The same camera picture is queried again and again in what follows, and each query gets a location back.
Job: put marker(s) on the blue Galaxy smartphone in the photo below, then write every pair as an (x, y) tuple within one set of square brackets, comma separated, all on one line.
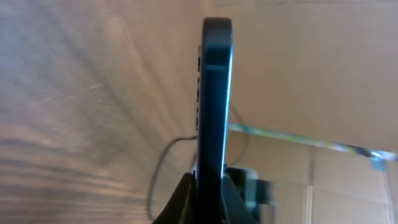
[(215, 61)]

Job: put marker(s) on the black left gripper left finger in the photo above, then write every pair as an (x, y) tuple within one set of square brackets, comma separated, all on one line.
[(179, 208)]

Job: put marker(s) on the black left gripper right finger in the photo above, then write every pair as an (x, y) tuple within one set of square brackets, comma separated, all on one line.
[(239, 194)]

